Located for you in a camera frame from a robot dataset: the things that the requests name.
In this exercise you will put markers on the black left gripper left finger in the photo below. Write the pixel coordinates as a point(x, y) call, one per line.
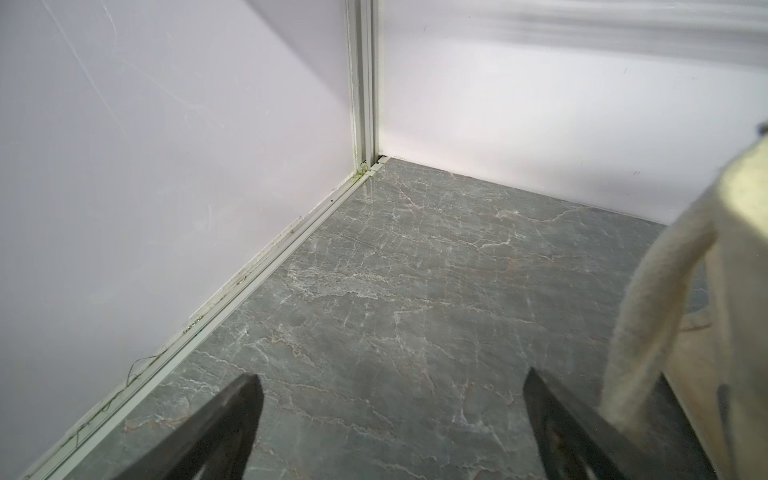
point(214, 443)

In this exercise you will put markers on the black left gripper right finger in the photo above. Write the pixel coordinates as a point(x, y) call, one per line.
point(573, 440)

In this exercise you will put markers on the cream canvas grocery bag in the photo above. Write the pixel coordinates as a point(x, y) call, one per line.
point(695, 315)

